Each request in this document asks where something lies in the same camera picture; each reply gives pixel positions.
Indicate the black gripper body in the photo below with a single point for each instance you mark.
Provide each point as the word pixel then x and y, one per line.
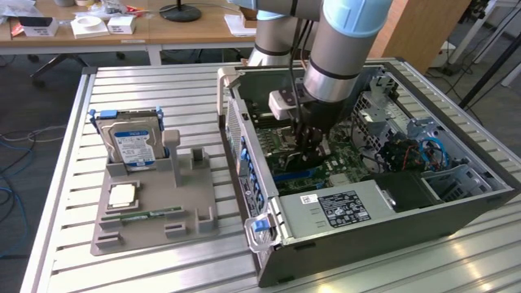
pixel 323 116

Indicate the black graphics card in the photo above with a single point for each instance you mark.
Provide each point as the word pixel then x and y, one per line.
pixel 299 169

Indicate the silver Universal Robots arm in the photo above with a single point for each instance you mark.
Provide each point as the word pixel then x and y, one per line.
pixel 342 55

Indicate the CPU socket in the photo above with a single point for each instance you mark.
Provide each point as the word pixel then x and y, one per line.
pixel 286 137

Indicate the green motherboard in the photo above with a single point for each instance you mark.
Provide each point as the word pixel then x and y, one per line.
pixel 342 152

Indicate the blue expansion slot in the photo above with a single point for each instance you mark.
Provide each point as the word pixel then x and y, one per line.
pixel 294 177

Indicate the perforated metal drive cage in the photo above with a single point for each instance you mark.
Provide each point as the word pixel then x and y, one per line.
pixel 379 128

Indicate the grey power supply unit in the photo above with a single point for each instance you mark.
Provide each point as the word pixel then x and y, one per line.
pixel 302 213

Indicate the clear case latch blue tab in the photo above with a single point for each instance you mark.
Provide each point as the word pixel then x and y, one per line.
pixel 260 227

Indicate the black open PC case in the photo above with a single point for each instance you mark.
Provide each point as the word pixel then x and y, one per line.
pixel 367 244

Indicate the white floor box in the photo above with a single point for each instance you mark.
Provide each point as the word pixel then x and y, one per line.
pixel 444 56

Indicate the white paper stack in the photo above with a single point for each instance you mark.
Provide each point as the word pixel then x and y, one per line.
pixel 240 27

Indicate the metal disk bay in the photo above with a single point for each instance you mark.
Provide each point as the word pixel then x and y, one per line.
pixel 460 180

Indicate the brown cardboard box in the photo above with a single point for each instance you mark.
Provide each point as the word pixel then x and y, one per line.
pixel 248 15

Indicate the grey parts rack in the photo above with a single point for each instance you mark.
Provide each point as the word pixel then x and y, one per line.
pixel 159 195

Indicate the hard disk in blue caddy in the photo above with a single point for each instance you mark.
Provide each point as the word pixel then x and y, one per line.
pixel 132 143

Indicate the black stand pole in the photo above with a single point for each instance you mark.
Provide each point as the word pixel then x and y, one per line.
pixel 488 70

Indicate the green RAM stick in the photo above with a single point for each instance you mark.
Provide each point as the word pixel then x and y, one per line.
pixel 144 213

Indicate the silver CPU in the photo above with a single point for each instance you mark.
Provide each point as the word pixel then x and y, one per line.
pixel 122 196

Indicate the black lamp base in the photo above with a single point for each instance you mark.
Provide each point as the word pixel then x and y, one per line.
pixel 180 13

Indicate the white labelled box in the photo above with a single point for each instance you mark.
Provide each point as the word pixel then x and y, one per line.
pixel 122 26

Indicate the wooden desk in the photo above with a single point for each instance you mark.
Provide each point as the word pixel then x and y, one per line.
pixel 82 42

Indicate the white boxes on desk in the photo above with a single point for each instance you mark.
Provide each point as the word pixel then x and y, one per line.
pixel 90 27

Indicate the black chair base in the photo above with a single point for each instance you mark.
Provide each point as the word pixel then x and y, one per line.
pixel 56 64

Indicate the white box black top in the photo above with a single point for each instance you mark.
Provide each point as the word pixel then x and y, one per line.
pixel 40 27

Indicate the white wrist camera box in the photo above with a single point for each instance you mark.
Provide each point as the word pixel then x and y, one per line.
pixel 280 105

